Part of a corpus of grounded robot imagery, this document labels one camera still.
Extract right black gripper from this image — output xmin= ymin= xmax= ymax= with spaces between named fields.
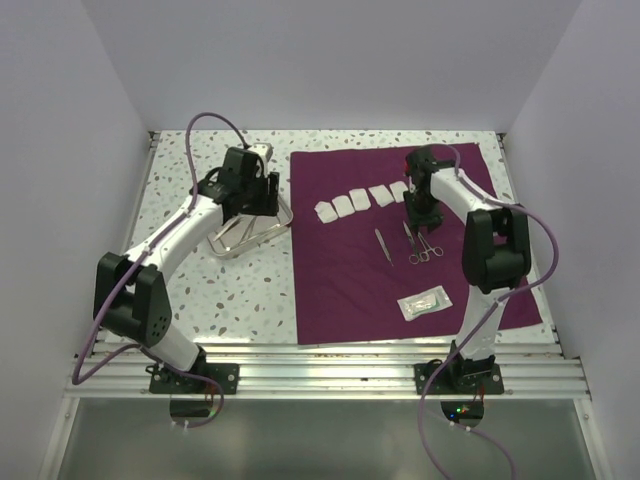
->
xmin=403 ymin=188 xmax=444 ymax=234

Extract white gauze pad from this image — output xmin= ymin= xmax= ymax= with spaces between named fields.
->
xmin=332 ymin=195 xmax=355 ymax=218
xmin=389 ymin=181 xmax=409 ymax=203
xmin=349 ymin=188 xmax=371 ymax=212
xmin=314 ymin=201 xmax=339 ymax=224
xmin=369 ymin=185 xmax=394 ymax=208

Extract steel surgical scissors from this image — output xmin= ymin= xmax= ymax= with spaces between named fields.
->
xmin=403 ymin=222 xmax=425 ymax=265

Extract steel scalpel handle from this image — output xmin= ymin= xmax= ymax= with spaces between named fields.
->
xmin=374 ymin=228 xmax=394 ymax=266

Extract stainless steel tray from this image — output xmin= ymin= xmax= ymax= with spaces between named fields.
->
xmin=207 ymin=195 xmax=294 ymax=259

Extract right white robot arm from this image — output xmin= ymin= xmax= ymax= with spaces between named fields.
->
xmin=403 ymin=145 xmax=531 ymax=395

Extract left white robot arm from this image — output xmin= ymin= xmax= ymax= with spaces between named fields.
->
xmin=94 ymin=143 xmax=279 ymax=393

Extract purple surgical cloth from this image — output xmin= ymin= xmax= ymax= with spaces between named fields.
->
xmin=290 ymin=142 xmax=544 ymax=346

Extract sealed suture packet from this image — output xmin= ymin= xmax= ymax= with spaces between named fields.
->
xmin=397 ymin=286 xmax=453 ymax=322

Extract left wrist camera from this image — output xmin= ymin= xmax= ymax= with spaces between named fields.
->
xmin=248 ymin=142 xmax=273 ymax=162

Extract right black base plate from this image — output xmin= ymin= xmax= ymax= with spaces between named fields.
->
xmin=413 ymin=360 xmax=505 ymax=395

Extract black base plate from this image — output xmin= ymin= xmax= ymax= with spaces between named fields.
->
xmin=413 ymin=360 xmax=505 ymax=395
xmin=145 ymin=363 xmax=240 ymax=395

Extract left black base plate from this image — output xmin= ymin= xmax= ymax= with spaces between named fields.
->
xmin=145 ymin=363 xmax=240 ymax=395

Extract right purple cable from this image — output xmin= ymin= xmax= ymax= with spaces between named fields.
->
xmin=417 ymin=143 xmax=560 ymax=480

